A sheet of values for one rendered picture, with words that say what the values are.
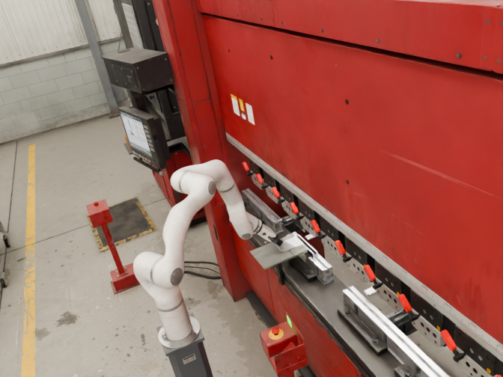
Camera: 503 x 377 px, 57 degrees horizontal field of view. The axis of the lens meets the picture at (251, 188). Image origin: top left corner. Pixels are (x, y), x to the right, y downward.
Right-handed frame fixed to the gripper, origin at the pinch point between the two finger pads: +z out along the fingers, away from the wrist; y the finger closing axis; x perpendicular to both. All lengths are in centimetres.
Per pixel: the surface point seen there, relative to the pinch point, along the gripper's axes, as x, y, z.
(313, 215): -24.2, -25.0, -11.7
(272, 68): -66, -3, -64
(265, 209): -2.9, 46.3, 14.4
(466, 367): -21, -117, -1
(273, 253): 7.0, -2.7, 2.1
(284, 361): 38, -49, 9
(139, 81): -20, 95, -84
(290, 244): -1.7, -0.2, 9.0
